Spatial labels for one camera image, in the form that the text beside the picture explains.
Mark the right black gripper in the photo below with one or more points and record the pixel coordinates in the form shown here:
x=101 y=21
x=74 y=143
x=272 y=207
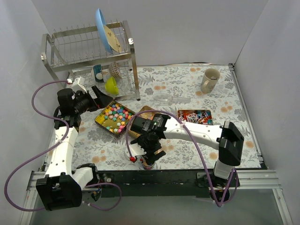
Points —
x=150 y=154

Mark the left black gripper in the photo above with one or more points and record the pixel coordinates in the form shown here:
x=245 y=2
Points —
x=94 y=101

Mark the clear round candy jar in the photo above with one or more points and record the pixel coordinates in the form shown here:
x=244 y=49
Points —
x=144 y=165

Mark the gold tin of star candies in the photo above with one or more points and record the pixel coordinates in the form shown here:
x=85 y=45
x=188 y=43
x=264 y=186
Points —
x=114 y=118

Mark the gold tin of gummy candies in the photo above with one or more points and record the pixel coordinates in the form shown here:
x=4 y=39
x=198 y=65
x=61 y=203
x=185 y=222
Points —
x=145 y=112

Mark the gold tin of lollipops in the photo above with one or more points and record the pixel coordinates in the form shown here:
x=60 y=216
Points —
x=196 y=116

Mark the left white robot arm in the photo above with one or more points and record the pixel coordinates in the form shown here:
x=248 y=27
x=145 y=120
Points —
x=61 y=188

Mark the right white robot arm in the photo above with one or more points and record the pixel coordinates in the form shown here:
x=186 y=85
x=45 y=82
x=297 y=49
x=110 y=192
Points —
x=227 y=139

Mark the lime green bowl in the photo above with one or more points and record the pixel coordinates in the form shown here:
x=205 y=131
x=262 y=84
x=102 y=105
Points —
x=111 y=86

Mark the blue white mug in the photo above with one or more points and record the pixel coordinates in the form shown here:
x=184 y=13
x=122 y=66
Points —
x=97 y=73

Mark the patterned ceramic cup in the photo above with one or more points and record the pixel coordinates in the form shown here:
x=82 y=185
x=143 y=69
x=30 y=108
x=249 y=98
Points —
x=114 y=70

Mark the steel dish rack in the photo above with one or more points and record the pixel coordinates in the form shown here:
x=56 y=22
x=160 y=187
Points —
x=77 y=50

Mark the cream floral plate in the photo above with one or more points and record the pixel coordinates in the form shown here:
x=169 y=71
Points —
x=112 y=39

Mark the floral table mat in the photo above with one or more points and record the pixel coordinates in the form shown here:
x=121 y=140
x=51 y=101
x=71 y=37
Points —
x=94 y=145

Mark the blue plate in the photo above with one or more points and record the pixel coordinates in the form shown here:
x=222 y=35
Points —
x=100 y=23

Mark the beige ceramic mug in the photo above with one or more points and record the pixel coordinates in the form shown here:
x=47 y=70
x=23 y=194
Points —
x=209 y=80

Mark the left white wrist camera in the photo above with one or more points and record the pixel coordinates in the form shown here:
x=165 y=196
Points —
x=78 y=85

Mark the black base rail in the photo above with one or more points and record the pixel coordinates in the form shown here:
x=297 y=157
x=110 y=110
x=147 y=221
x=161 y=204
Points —
x=182 y=182

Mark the aluminium frame rail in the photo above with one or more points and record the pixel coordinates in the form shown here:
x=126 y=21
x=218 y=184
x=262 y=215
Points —
x=262 y=179

